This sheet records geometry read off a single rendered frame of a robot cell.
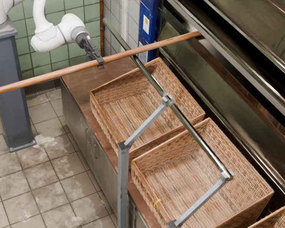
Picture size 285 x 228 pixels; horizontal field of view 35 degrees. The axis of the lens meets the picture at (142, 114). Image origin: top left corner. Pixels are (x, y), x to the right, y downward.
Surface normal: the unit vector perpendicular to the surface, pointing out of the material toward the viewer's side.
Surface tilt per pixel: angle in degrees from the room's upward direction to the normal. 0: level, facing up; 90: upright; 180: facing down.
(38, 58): 90
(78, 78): 0
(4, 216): 0
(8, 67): 90
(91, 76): 0
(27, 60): 90
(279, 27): 70
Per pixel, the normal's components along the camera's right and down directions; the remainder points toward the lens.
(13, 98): 0.46, 0.63
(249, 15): -0.82, 0.03
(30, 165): 0.04, -0.72
